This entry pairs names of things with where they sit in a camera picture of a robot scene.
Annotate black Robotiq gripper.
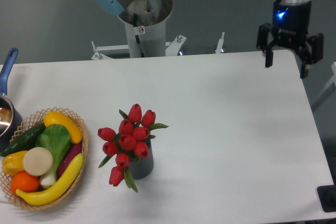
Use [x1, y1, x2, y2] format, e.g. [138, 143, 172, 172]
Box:
[256, 1, 324, 79]

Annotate red tulip bouquet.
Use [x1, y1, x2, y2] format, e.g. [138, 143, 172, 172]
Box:
[97, 103, 168, 193]

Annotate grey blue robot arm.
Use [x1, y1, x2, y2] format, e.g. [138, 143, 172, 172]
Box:
[95, 0, 324, 78]

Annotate dark grey ribbed vase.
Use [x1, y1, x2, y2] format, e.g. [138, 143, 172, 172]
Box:
[129, 141, 154, 180]

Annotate black device at edge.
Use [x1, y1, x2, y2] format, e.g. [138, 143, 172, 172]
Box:
[317, 185, 335, 212]

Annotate purple sweet potato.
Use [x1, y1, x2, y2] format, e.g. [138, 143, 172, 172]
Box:
[57, 143, 82, 178]

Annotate yellow squash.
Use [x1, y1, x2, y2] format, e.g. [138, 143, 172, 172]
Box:
[44, 111, 82, 144]

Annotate green bok choy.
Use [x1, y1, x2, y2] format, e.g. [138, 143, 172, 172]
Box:
[35, 124, 71, 189]

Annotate yellow banana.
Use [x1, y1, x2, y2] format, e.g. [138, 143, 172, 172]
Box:
[16, 153, 84, 206]

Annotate woven wicker basket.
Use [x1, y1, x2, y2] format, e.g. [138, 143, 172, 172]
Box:
[1, 107, 89, 211]

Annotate beige round slice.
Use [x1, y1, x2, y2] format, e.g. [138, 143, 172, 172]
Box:
[23, 147, 53, 176]

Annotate green cucumber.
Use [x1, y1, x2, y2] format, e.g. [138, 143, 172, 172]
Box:
[1, 123, 46, 157]

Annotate orange fruit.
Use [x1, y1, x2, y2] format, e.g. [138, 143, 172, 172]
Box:
[10, 172, 40, 195]

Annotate yellow bell pepper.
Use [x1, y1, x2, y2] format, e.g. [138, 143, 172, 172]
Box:
[2, 151, 28, 177]

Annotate white frame right edge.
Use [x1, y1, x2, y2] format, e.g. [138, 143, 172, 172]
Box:
[311, 62, 335, 113]

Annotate white metal frame bracket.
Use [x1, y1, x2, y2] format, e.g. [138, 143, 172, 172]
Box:
[90, 31, 226, 61]

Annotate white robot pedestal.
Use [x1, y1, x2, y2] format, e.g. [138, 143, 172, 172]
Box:
[119, 0, 173, 44]

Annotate blue handled saucepan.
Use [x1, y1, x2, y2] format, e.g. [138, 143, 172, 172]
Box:
[1, 48, 22, 151]

